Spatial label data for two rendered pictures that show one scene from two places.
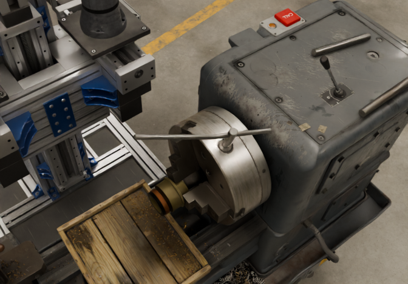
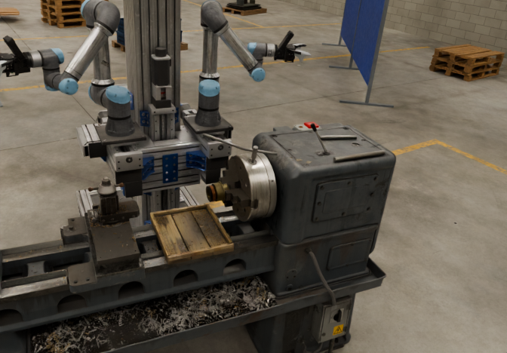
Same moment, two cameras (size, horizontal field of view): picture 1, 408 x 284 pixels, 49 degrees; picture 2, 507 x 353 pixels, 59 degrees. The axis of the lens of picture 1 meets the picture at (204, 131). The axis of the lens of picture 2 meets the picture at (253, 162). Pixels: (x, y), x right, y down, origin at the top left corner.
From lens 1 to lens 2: 121 cm
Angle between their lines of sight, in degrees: 28
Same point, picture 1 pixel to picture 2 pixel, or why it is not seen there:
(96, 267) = (166, 233)
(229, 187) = (249, 181)
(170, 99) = not seen: hidden behind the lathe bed
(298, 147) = (292, 167)
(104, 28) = (207, 120)
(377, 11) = (435, 201)
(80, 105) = (182, 167)
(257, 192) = (267, 193)
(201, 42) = not seen: hidden behind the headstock
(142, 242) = (197, 228)
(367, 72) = (348, 149)
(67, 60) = (182, 138)
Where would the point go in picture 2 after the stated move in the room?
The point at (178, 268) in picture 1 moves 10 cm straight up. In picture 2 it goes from (213, 243) to (214, 225)
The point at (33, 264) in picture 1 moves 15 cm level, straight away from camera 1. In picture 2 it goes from (133, 208) to (125, 192)
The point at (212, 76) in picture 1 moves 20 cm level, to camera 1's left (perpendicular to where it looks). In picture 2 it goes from (258, 140) to (220, 133)
